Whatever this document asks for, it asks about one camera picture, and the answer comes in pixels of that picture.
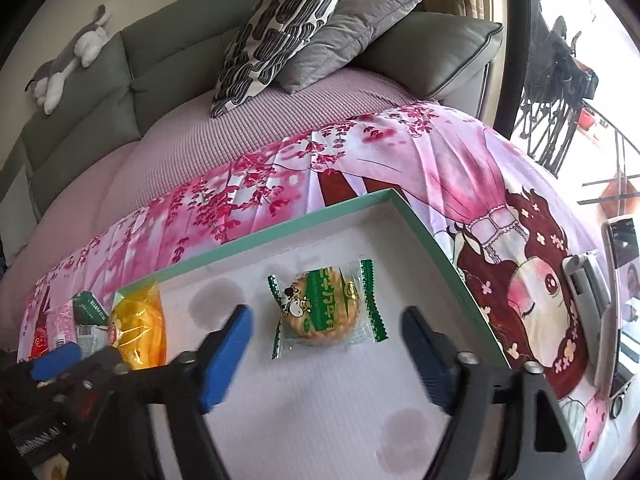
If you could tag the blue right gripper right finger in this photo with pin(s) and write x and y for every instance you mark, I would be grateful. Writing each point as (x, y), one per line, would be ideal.
(437, 362)

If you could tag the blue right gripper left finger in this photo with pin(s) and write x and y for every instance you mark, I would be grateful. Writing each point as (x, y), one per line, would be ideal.
(212, 366)

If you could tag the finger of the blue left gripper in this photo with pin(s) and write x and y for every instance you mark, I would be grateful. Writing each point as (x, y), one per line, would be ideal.
(55, 363)

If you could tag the red patterned packet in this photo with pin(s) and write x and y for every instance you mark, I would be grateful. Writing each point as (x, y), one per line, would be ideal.
(40, 345)

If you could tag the pink barcode snack pack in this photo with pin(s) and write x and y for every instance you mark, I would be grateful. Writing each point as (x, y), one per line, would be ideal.
(60, 326)

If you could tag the yellow bread snack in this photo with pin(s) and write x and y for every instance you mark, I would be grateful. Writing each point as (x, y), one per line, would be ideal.
(137, 329)

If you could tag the green round cookie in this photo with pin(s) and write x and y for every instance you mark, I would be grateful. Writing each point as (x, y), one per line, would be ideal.
(328, 306)

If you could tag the light green barcode snack pack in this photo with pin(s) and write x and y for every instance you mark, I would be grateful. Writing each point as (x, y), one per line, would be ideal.
(91, 339)

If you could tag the dark green snack pack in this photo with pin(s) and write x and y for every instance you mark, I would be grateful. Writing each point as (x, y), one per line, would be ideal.
(87, 310)

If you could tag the white tray with green rim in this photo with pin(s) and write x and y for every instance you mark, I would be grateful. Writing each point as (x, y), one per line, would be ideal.
(350, 411)

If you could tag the pink cartoon print blanket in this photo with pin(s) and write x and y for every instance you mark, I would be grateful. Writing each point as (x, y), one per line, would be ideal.
(502, 220)

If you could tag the grey phone stand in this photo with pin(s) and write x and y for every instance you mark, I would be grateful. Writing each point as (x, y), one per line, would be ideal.
(592, 299)

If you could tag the smartphone on stand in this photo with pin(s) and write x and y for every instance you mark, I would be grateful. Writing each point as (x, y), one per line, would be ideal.
(621, 244)

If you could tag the pink knitted sofa cover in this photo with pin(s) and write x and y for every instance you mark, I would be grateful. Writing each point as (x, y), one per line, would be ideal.
(182, 145)

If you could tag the grey white plush toy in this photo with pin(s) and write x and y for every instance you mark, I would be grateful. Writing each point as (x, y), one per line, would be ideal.
(47, 84)

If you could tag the grey sofa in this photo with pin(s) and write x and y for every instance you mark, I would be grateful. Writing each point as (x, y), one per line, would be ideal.
(104, 91)

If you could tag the black folding chair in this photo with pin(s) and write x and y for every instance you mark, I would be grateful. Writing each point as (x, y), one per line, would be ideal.
(556, 90)

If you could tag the grey cushion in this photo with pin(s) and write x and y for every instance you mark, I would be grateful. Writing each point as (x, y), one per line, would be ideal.
(351, 28)

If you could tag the black white patterned pillow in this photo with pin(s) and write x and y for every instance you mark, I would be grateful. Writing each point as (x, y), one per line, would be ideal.
(275, 32)

